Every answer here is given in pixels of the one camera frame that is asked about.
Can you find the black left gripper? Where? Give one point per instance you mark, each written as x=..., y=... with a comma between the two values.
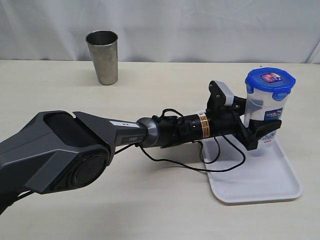
x=226, y=120

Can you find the clear plastic tall container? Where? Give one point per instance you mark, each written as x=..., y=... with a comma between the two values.
x=261, y=106

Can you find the blue plastic lid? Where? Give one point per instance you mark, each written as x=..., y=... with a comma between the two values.
x=270, y=80

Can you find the stainless steel cup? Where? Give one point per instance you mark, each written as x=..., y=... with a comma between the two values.
x=103, y=49

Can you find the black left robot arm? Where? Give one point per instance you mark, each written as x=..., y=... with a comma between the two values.
x=58, y=151

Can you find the white plastic tray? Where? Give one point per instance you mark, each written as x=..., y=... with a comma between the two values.
x=237, y=176

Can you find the white curtain backdrop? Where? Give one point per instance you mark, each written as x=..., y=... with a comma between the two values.
x=231, y=31

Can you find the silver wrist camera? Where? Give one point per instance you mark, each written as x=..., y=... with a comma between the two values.
x=228, y=96

